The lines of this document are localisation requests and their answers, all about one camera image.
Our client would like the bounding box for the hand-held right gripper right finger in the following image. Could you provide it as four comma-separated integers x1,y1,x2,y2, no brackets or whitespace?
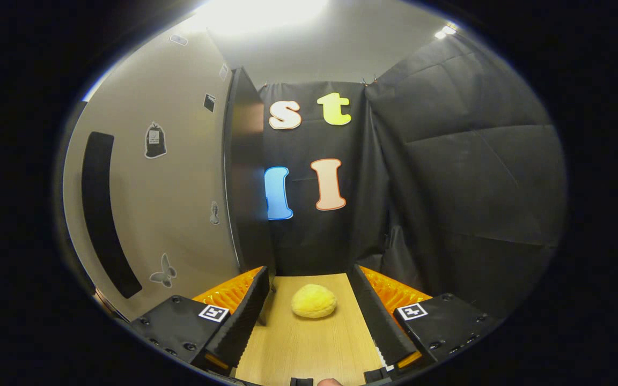
350,264,503,376

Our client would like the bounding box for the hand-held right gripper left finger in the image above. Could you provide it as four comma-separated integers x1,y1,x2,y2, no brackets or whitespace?
128,265,270,376

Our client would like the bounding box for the light grey cabinet door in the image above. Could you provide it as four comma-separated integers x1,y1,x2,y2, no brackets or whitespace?
62,27,242,322

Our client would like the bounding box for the dark grey cabinet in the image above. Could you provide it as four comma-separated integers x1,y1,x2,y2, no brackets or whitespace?
223,66,276,277

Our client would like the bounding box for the black cabinet door handle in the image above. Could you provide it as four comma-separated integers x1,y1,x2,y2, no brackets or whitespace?
81,131,143,299

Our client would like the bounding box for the yellow sponge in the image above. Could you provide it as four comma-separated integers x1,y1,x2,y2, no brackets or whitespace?
291,284,338,320

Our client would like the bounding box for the black backdrop cloth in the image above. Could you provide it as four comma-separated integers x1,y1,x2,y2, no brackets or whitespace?
258,35,568,321

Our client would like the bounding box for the large ceiling light panel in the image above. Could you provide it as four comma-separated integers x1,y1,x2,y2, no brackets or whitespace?
191,0,331,35

